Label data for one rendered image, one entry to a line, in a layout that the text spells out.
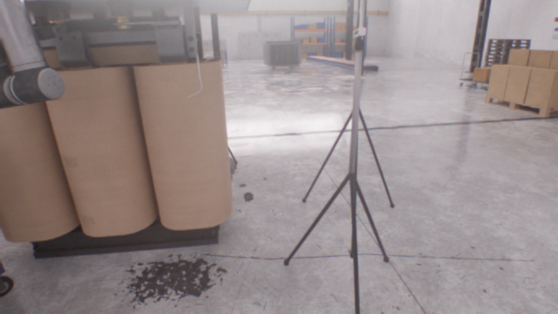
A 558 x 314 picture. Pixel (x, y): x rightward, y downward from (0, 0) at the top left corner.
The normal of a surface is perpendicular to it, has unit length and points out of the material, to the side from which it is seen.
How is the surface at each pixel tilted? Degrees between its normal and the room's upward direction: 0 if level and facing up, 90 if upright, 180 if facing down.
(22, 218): 90
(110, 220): 90
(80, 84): 90
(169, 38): 90
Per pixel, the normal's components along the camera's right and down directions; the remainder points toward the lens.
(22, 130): 0.63, 0.24
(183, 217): 0.15, 0.32
